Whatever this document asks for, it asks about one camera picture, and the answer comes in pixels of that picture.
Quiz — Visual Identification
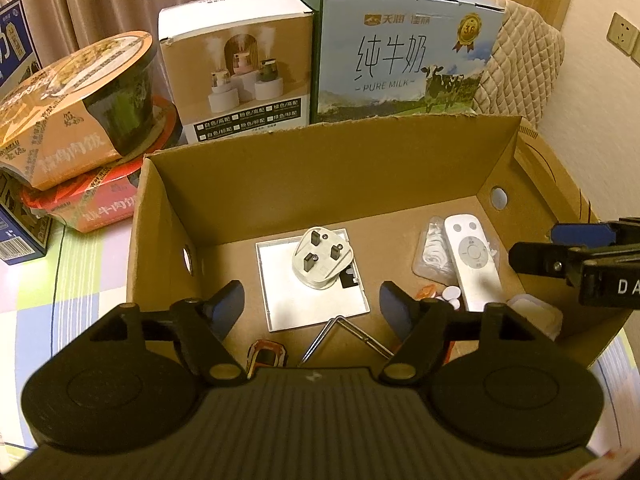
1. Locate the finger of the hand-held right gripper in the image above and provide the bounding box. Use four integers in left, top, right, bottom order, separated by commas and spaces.
509, 241, 587, 282
549, 221, 622, 247

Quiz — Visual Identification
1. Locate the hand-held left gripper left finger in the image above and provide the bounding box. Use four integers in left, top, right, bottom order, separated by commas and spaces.
87, 279, 248, 386

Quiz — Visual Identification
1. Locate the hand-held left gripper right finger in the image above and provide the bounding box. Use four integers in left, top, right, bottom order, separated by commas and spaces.
378, 280, 539, 386

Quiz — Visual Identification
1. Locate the red cartoon cat toy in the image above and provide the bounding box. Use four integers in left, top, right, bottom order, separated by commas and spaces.
419, 284, 467, 312

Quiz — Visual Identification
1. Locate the translucent white plastic box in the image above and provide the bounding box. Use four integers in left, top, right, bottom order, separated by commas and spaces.
506, 293, 565, 342

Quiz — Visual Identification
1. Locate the metal wire puzzle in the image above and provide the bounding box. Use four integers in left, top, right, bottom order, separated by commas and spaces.
297, 314, 397, 367

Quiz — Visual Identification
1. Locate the clear floss pick box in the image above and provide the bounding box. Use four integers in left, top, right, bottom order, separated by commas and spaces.
413, 216, 501, 279

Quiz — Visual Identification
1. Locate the white remote control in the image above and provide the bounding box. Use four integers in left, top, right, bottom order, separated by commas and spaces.
444, 214, 504, 312

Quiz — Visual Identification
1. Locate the white plug adapter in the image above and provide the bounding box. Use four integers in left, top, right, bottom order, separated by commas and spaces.
292, 226, 357, 290

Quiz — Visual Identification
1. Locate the brown cardboard box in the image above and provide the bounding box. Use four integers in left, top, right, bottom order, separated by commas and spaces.
125, 114, 634, 372

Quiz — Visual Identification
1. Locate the small red clip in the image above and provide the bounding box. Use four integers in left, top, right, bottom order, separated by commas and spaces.
246, 338, 290, 379

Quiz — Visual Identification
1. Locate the red orange instant food bowl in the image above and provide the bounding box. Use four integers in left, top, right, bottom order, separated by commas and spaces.
20, 95, 184, 234

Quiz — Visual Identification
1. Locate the chair with quilted cover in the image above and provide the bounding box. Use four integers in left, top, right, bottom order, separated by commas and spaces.
471, 0, 566, 132

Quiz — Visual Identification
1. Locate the white humidifier box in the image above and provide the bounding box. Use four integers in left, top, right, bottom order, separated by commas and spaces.
158, 0, 315, 147

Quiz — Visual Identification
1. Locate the green orange instant food bowl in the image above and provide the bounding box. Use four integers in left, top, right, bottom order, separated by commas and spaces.
0, 31, 157, 192

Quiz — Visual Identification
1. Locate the light blue milk carton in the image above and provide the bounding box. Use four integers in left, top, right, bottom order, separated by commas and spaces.
275, 0, 507, 126

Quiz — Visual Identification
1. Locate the dark blue milk carton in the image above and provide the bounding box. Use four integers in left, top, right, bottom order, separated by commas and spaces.
0, 0, 54, 267

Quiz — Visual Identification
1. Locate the beige wall socket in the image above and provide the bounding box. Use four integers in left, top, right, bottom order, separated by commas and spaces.
606, 12, 640, 59

